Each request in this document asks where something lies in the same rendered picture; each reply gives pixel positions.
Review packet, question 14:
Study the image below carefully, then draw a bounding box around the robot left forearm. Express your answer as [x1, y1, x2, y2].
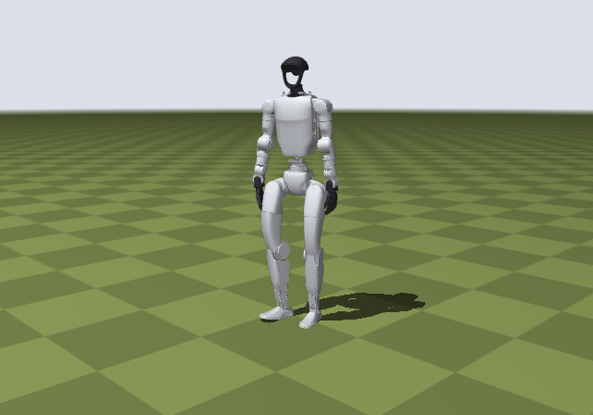
[322, 139, 339, 189]

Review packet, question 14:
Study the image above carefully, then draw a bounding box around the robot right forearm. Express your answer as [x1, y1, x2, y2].
[252, 147, 270, 184]

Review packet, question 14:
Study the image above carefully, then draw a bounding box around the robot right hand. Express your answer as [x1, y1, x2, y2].
[254, 176, 265, 212]

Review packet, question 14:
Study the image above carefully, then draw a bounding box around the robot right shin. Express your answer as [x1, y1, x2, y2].
[267, 249, 290, 310]

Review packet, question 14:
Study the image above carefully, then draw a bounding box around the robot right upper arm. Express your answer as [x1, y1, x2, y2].
[258, 98, 276, 151]

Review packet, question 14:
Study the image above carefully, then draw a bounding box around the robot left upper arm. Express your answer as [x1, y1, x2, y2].
[311, 98, 333, 153]

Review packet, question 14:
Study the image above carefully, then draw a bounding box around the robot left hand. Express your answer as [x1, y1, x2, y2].
[324, 181, 338, 215]

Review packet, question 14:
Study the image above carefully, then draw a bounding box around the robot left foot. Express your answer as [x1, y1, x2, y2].
[298, 309, 322, 329]

